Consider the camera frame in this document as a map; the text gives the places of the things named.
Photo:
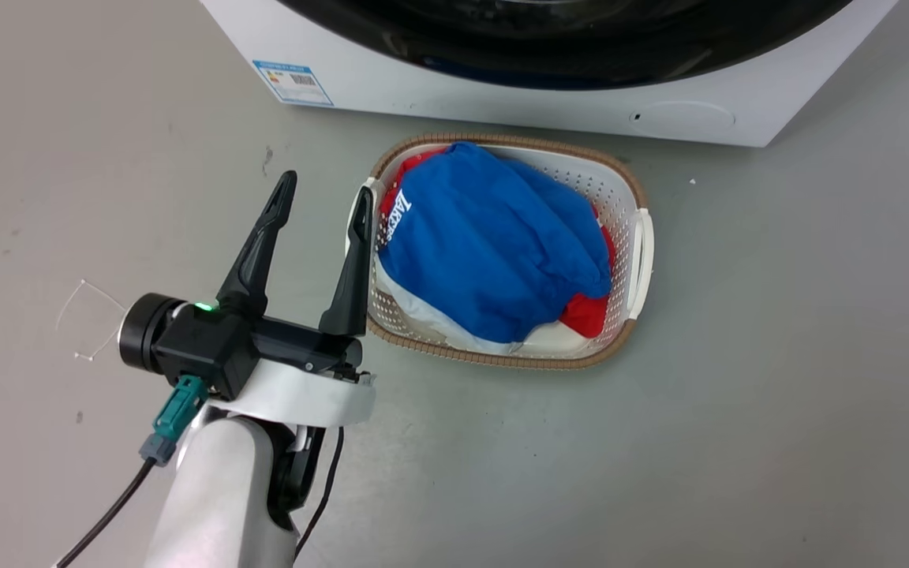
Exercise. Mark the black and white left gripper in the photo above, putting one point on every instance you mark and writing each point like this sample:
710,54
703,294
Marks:
304,394

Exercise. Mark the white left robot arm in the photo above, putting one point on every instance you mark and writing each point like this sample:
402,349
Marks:
218,489

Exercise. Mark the white washing machine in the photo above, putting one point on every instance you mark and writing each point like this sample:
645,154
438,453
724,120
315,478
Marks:
502,102

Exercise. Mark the black round washing machine door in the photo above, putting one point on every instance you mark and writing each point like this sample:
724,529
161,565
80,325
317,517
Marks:
581,39

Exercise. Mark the blue garment with white print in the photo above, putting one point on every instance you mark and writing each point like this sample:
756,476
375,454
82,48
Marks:
494,244

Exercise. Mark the blue energy label sticker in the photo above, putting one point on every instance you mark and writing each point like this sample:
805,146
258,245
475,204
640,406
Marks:
294,83

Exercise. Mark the red garment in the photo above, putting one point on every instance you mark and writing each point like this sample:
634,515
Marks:
585,315

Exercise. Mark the white laundry basket brown rim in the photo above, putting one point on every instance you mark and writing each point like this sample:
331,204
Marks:
620,197

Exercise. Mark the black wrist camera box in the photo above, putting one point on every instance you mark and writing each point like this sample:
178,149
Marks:
202,347

